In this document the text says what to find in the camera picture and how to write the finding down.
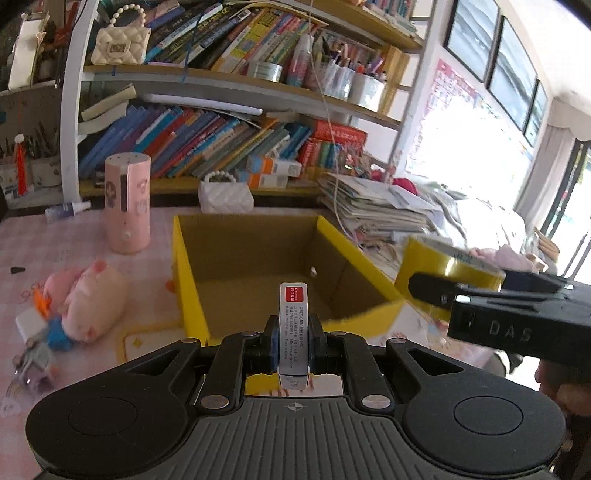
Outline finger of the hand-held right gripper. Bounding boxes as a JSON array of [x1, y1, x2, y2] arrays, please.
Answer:
[[501, 270, 576, 294], [408, 272, 472, 307]]

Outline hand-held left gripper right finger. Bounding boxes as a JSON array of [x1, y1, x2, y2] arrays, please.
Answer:
[[307, 315, 467, 412]]

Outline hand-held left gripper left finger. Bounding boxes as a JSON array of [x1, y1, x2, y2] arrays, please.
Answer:
[[121, 315, 282, 412]]

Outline small white box red label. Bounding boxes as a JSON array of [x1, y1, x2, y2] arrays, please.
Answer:
[[278, 282, 311, 391]]

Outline yellow tape roll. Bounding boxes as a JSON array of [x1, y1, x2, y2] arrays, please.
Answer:
[[394, 235, 507, 322]]

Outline yellow cardboard box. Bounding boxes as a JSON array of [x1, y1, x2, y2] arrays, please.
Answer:
[[172, 213, 407, 348]]

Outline pale pink pig plush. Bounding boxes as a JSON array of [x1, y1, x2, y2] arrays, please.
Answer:
[[62, 261, 129, 343]]

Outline person's right hand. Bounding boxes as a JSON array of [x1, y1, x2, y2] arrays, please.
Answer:
[[536, 358, 576, 416]]

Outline stack of papers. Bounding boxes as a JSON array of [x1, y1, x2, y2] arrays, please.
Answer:
[[318, 173, 445, 246]]

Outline white quilted handbag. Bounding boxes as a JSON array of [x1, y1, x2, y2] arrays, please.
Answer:
[[199, 171, 256, 216]]

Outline orange and white carton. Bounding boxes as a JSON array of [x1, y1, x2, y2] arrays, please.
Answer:
[[249, 173, 290, 189], [247, 156, 303, 177]]

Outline small framed picture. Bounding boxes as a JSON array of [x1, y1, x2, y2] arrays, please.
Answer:
[[524, 80, 549, 148]]

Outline red book box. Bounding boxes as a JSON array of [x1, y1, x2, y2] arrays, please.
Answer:
[[308, 121, 369, 169]]

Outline pink cylindrical humidifier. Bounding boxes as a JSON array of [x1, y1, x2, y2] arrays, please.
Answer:
[[104, 153, 152, 254]]

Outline medium framed picture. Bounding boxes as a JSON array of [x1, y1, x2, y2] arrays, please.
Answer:
[[488, 17, 539, 133]]

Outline blue toy block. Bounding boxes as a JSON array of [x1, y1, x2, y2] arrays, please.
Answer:
[[46, 318, 71, 350]]

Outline small pink pig plush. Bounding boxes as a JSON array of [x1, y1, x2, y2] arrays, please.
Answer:
[[42, 269, 86, 302]]

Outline row of leaning books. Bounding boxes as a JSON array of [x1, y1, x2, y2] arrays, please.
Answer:
[[78, 105, 315, 181]]

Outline pink checked tablecloth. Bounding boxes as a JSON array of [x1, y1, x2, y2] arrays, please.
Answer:
[[0, 205, 499, 446]]

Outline orange plastic clip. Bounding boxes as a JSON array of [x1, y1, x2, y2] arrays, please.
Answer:
[[33, 288, 52, 319]]

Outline small grey plastic toy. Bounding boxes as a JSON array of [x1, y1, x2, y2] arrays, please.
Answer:
[[14, 344, 58, 393]]

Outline white charger block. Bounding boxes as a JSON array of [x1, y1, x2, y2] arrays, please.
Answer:
[[15, 310, 47, 345]]

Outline small spray bottle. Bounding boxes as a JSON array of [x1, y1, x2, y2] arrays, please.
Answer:
[[45, 202, 91, 223]]

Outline rolled white paper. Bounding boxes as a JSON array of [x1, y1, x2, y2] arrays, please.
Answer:
[[142, 93, 264, 117]]

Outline large framed picture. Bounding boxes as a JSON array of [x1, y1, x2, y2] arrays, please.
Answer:
[[443, 0, 502, 82]]

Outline white glue bottle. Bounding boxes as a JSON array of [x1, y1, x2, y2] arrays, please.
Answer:
[[286, 34, 315, 88]]

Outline silver tape roll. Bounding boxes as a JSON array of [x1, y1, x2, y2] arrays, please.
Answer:
[[248, 61, 283, 83]]

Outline pencil cup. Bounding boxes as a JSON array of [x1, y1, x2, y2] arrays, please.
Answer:
[[23, 122, 64, 188]]

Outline beige stacked books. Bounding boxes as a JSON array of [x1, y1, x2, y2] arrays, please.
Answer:
[[78, 83, 137, 135]]

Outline white bookshelf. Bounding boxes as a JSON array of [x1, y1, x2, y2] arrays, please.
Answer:
[[60, 0, 426, 200]]

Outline red tassel ornament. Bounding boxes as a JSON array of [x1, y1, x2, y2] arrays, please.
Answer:
[[14, 134, 29, 197]]

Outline row of colourful books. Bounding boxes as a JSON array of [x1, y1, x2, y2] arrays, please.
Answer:
[[143, 0, 320, 75]]

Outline cream quilted handbag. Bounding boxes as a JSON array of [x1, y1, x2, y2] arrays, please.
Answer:
[[91, 4, 152, 66]]

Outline white paper bag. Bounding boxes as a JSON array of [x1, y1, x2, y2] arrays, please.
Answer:
[[8, 11, 49, 91]]

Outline pink wall poster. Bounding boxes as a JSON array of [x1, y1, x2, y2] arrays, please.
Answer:
[[406, 58, 486, 186]]

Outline white hanging cable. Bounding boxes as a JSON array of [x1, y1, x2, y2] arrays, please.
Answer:
[[308, 0, 352, 232]]

